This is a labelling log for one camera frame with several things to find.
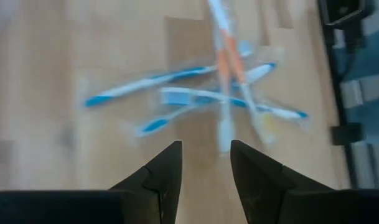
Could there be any blue toothbrush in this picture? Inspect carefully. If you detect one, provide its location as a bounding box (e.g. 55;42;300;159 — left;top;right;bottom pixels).
135;61;278;138
159;86;309;120
84;64;218;108

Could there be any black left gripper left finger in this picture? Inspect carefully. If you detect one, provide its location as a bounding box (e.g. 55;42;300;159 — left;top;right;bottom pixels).
0;140;183;224

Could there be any orange toothbrush with yellow bristles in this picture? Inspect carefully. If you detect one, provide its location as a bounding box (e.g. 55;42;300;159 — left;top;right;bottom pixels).
207;0;279;147

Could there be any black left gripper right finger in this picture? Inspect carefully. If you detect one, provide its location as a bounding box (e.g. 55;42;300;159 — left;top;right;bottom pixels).
230;139;379;224

